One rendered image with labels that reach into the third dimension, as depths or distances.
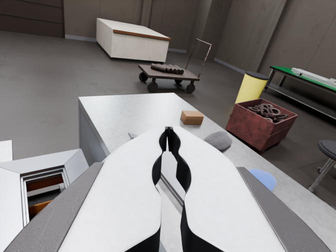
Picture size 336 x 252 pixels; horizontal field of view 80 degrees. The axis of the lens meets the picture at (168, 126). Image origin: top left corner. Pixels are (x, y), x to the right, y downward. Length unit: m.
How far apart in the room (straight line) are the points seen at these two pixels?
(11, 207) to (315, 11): 7.51
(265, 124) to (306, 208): 2.21
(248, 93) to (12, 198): 4.24
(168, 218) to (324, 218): 0.51
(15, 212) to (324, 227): 0.97
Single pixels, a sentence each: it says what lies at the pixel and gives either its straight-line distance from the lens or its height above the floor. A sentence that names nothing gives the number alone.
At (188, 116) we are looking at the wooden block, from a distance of 0.98.
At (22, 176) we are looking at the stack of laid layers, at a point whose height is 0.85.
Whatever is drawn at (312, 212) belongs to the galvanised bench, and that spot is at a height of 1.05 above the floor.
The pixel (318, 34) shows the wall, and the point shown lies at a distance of 7.34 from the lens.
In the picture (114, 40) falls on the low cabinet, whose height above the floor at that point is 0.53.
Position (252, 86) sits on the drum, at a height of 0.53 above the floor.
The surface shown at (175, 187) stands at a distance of 0.63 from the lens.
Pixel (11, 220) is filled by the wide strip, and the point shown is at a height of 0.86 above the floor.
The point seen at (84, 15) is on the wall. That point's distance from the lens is 8.21.
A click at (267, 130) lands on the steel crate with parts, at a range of 2.99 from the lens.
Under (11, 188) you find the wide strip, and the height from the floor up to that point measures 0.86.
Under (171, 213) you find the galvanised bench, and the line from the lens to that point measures 0.60.
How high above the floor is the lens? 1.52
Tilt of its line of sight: 29 degrees down
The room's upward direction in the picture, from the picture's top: 13 degrees clockwise
